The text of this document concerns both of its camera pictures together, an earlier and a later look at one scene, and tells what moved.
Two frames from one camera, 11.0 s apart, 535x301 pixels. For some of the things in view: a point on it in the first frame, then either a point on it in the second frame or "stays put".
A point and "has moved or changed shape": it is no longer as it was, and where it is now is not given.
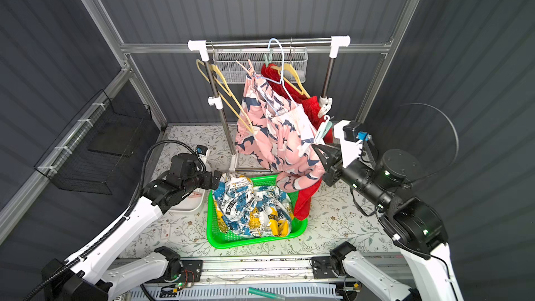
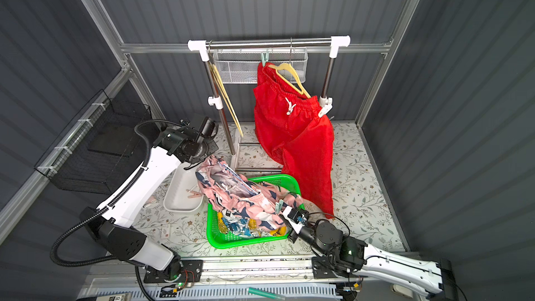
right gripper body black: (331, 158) → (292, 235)
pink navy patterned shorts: (280, 136) → (228, 190)
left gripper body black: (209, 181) → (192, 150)
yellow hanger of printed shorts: (215, 78) has moved or changed shape
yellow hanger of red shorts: (303, 92) stays put
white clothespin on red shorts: (325, 104) stays put
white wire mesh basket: (228, 71) stays put
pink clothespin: (194, 194) stays put
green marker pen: (267, 293) stays put
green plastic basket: (218, 238) stays put
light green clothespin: (326, 129) → (278, 205)
